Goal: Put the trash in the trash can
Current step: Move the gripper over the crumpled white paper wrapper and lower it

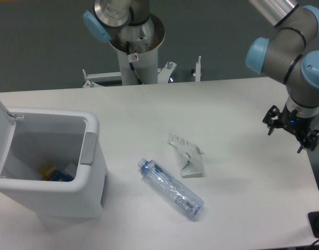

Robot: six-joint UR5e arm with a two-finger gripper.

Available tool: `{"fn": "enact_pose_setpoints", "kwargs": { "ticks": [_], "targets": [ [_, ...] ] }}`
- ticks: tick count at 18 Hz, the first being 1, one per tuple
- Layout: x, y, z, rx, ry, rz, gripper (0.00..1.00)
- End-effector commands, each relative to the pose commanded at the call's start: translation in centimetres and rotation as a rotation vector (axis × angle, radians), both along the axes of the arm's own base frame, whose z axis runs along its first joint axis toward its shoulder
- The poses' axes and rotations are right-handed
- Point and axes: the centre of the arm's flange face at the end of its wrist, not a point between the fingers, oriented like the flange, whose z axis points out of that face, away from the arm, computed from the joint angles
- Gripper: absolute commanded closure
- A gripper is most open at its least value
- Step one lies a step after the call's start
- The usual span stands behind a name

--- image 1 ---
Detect white metal base frame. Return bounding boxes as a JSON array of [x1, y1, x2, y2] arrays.
[[82, 55, 203, 88]]

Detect white paper carton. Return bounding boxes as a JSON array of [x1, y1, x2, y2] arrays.
[[168, 133, 204, 178]]

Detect white trash can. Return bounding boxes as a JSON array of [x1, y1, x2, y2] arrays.
[[0, 108, 107, 218]]

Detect yellow blue trash in bin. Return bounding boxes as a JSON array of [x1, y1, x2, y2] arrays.
[[39, 165, 73, 182]]

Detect black cable on pedestal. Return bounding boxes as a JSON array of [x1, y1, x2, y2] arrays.
[[125, 41, 144, 85]]

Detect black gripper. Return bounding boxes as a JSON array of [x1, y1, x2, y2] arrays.
[[262, 104, 319, 153]]

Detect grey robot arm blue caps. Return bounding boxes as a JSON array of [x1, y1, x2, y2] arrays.
[[83, 1, 319, 151]]

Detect clear blue plastic bottle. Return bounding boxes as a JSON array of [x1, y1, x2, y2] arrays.
[[138, 158, 204, 220]]

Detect black device at table edge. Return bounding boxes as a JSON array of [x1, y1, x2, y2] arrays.
[[308, 211, 319, 238]]

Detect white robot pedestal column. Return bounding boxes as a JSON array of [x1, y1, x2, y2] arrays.
[[110, 14, 165, 85]]

